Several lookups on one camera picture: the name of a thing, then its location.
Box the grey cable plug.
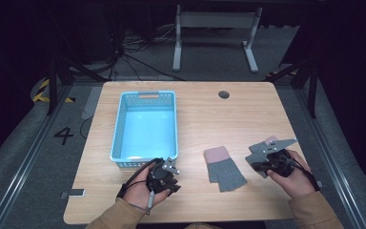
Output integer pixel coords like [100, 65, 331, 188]
[147, 190, 156, 216]

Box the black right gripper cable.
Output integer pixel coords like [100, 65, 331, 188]
[285, 155, 321, 193]

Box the person's right hand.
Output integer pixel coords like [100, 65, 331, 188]
[266, 149, 316, 198]

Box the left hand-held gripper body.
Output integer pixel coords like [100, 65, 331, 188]
[146, 156, 181, 196]

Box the bundle of black floor cables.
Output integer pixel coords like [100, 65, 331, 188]
[107, 27, 186, 82]

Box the yellow and black hazard tape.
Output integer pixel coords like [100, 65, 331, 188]
[31, 78, 76, 104]

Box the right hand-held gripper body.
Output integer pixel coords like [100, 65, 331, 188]
[257, 137, 299, 178]

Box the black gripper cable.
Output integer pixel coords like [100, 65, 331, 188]
[285, 155, 321, 193]
[116, 157, 160, 199]

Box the grey metal table frame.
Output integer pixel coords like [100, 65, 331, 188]
[172, 4, 264, 73]

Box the person's tan clothing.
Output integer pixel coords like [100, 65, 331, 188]
[184, 222, 222, 229]

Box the person's left hand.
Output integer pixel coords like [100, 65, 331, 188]
[122, 167, 170, 212]

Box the black tripod stand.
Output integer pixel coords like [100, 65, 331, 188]
[266, 59, 319, 119]
[45, 56, 110, 116]

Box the small grey table bracket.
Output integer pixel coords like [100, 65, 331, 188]
[59, 188, 87, 200]

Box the grey tape patch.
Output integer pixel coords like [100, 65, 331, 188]
[81, 86, 103, 121]

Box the light blue plastic basket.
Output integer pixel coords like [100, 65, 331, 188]
[110, 90, 179, 169]

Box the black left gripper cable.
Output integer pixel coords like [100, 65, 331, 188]
[116, 157, 160, 199]

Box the thin black cable loop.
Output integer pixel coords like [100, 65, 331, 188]
[78, 115, 95, 140]

